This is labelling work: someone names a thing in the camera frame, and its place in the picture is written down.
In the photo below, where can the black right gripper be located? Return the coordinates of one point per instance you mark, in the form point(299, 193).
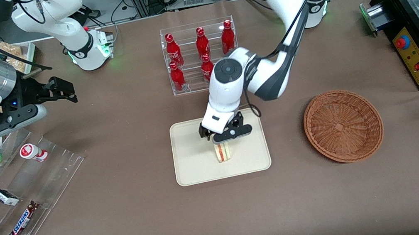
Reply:
point(30, 94)

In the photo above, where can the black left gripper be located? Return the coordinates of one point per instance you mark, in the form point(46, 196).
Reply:
point(237, 120)

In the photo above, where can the triangular sandwich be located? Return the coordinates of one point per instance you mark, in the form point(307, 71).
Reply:
point(223, 153)

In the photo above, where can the tray with bagged bread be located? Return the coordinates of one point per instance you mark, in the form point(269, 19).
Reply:
point(30, 53)

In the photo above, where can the cream rectangular tray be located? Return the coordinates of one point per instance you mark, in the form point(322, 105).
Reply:
point(195, 161)

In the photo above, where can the brown wicker basket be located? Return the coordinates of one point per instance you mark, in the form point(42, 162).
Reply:
point(343, 125)

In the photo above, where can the clear acrylic bottle rack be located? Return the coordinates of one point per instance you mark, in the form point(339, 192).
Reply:
point(196, 88)

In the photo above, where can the red cola bottle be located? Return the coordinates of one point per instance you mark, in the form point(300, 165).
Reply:
point(174, 51)
point(227, 37)
point(202, 45)
point(206, 67)
point(177, 78)

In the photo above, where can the bagged brown bread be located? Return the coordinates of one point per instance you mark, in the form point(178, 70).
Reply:
point(12, 52)

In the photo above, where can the red white yogurt bottle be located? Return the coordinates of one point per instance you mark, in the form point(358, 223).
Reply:
point(32, 152)

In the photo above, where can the black white snack bar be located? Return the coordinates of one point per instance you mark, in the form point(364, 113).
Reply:
point(5, 197)

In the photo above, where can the snickers chocolate bar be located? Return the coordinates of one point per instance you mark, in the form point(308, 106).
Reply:
point(24, 220)

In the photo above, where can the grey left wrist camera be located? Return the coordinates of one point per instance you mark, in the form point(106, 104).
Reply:
point(233, 134)

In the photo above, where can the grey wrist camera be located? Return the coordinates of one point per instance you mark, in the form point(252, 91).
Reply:
point(20, 118)
point(233, 134)

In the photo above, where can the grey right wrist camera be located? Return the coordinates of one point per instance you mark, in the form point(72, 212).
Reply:
point(20, 118)

